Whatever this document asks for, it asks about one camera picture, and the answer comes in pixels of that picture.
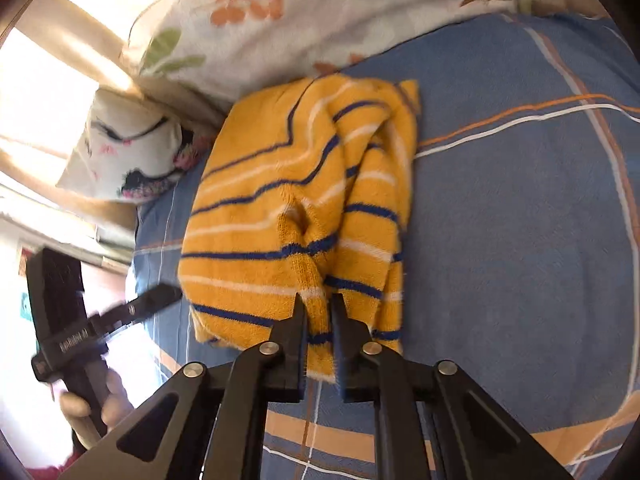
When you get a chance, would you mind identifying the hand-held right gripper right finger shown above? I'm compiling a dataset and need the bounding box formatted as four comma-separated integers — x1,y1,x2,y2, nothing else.
331,294,574,480

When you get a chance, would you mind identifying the leaf print ruffled pillow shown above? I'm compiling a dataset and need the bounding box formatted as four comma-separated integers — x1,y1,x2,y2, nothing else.
122,0,541,111

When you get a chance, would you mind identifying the yellow striped sweater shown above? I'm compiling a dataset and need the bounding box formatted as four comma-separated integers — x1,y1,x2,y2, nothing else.
178,74,422,384

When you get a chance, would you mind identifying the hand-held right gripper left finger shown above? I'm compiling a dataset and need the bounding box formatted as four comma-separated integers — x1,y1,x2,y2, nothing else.
58,292,308,480

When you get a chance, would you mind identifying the person's left hand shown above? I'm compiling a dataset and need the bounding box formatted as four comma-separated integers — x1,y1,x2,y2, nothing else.
60,369,135,449

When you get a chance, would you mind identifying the white figure print cushion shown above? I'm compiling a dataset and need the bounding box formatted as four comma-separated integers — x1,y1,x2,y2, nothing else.
56,88,216,205

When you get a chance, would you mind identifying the blue plaid blanket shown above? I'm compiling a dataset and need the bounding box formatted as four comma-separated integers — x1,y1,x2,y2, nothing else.
128,12,640,480

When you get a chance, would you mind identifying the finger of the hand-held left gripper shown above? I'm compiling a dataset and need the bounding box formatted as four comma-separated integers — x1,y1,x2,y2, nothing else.
99,283,184,337

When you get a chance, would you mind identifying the cream curtain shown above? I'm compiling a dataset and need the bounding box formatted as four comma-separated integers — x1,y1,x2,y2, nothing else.
0,0,231,231

